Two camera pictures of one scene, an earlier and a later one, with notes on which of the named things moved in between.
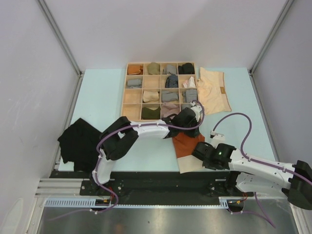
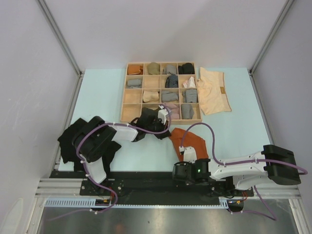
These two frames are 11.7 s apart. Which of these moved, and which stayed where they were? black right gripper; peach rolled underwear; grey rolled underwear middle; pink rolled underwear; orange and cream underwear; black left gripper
Moved: black right gripper; black left gripper
Stayed: pink rolled underwear; peach rolled underwear; orange and cream underwear; grey rolled underwear middle
